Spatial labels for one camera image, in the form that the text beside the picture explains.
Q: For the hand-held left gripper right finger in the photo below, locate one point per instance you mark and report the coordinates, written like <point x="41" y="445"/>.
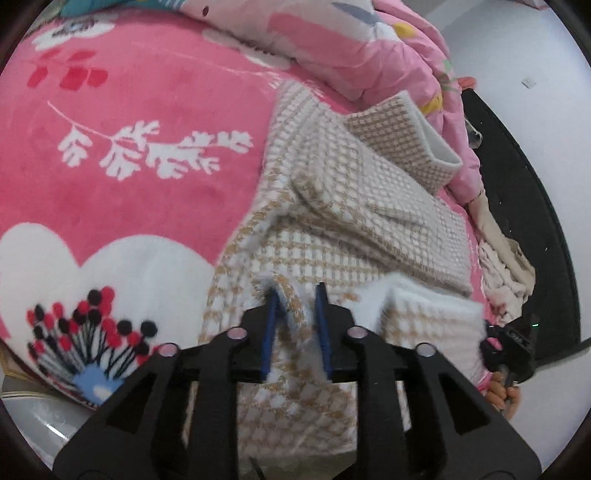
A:
<point x="323" y="332"/>

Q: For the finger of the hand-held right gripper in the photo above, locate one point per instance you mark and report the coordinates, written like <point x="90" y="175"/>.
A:
<point x="493" y="348"/>

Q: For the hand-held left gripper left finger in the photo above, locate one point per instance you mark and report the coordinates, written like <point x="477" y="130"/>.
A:
<point x="272" y="332"/>

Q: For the beige checkered wool coat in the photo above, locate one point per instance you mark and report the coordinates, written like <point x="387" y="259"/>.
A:
<point x="351" y="221"/>

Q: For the person's right hand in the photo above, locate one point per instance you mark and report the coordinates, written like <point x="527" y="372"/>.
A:
<point x="503" y="399"/>

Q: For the cream crumpled garment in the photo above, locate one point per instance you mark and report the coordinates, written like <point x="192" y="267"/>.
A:
<point x="503" y="263"/>

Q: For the black padded headboard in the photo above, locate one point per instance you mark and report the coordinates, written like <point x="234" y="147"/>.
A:
<point x="526" y="184"/>

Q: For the pink floral fleece blanket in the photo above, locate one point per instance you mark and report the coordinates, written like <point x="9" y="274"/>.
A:
<point x="138" y="207"/>

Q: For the dark patterned cloth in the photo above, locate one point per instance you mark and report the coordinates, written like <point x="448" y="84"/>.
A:
<point x="473" y="134"/>

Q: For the small red object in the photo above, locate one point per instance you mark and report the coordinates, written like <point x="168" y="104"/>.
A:
<point x="466" y="82"/>

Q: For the pink and blue rabbit quilt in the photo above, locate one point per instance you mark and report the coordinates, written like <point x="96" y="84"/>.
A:
<point x="323" y="46"/>

